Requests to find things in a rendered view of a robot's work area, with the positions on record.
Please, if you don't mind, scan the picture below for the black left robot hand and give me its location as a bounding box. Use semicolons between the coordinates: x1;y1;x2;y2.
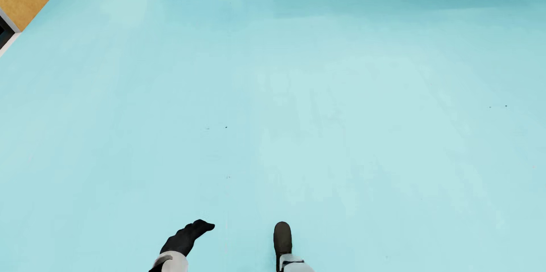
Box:
160;219;216;257

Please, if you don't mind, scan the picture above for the white right robot leg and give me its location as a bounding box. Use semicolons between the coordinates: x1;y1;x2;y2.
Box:
276;254;315;272

